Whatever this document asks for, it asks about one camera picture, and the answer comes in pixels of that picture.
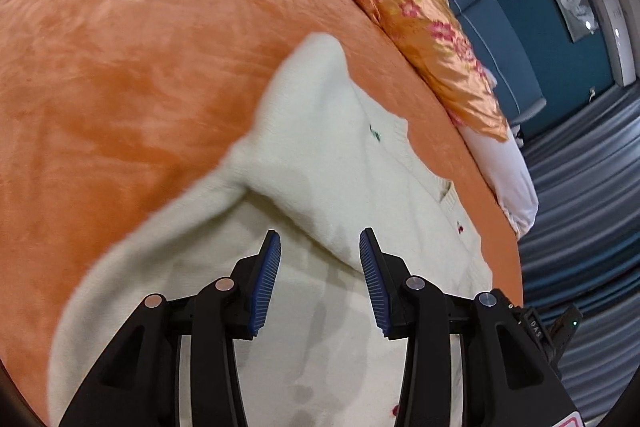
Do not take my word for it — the white air conditioner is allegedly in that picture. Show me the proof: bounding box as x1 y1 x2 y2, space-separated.
591 0 640 88

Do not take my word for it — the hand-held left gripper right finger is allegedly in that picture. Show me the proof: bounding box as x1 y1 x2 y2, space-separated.
359 228 588 427

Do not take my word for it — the white and orange floral pillow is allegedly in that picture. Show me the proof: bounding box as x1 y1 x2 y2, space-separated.
247 0 540 238

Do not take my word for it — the orange plush blanket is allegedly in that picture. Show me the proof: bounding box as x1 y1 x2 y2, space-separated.
0 0 526 408

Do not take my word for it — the grey curtain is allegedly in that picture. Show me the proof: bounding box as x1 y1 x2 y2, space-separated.
515 77 640 427

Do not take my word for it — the cream knit sweater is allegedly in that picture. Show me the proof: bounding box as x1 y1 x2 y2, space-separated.
47 32 496 427

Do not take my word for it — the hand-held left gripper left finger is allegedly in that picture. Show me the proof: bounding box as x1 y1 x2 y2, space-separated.
57 230 282 427

